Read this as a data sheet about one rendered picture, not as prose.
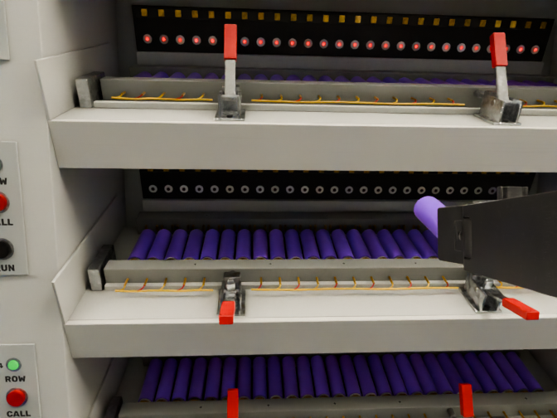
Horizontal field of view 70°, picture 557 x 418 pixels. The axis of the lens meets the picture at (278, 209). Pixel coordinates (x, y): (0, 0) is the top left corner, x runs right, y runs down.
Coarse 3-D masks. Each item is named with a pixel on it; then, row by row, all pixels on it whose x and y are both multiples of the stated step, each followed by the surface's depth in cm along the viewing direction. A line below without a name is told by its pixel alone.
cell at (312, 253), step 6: (300, 234) 52; (306, 234) 51; (312, 234) 51; (306, 240) 49; (312, 240) 49; (306, 246) 48; (312, 246) 48; (306, 252) 47; (312, 252) 47; (306, 258) 46; (318, 258) 46
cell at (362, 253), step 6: (348, 234) 52; (354, 234) 51; (360, 234) 51; (348, 240) 51; (354, 240) 50; (360, 240) 50; (354, 246) 49; (360, 246) 48; (354, 252) 48; (360, 252) 47; (366, 252) 47; (360, 258) 47
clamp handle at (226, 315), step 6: (228, 282) 39; (234, 282) 39; (228, 288) 40; (234, 288) 40; (228, 294) 39; (234, 294) 39; (228, 300) 37; (234, 300) 37; (222, 306) 35; (228, 306) 35; (234, 306) 35; (222, 312) 34; (228, 312) 34; (234, 312) 34; (222, 318) 33; (228, 318) 33
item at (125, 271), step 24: (120, 264) 43; (144, 264) 43; (168, 264) 43; (192, 264) 43; (216, 264) 43; (240, 264) 44; (264, 264) 44; (288, 264) 44; (312, 264) 44; (336, 264) 44; (360, 264) 44; (384, 264) 44; (408, 264) 44; (432, 264) 45; (456, 264) 45; (336, 288) 43; (360, 288) 43; (384, 288) 43; (408, 288) 43; (432, 288) 43; (456, 288) 43; (504, 288) 44
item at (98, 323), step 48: (96, 240) 45; (96, 288) 42; (96, 336) 39; (144, 336) 39; (192, 336) 39; (240, 336) 40; (288, 336) 40; (336, 336) 40; (384, 336) 41; (432, 336) 41; (480, 336) 41; (528, 336) 42
